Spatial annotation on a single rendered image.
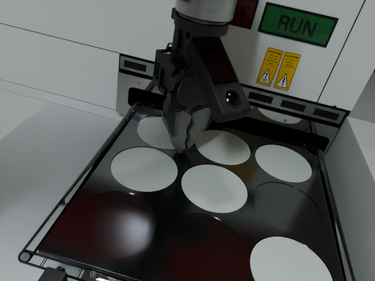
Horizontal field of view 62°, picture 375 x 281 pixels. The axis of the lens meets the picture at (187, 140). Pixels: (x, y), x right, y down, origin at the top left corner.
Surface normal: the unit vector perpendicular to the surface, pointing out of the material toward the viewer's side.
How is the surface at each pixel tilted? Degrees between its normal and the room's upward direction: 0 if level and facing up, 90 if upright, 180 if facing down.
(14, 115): 90
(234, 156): 0
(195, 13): 90
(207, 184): 0
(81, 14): 90
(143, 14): 90
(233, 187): 0
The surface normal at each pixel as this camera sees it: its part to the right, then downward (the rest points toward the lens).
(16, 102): -0.20, 0.55
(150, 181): 0.18, -0.80
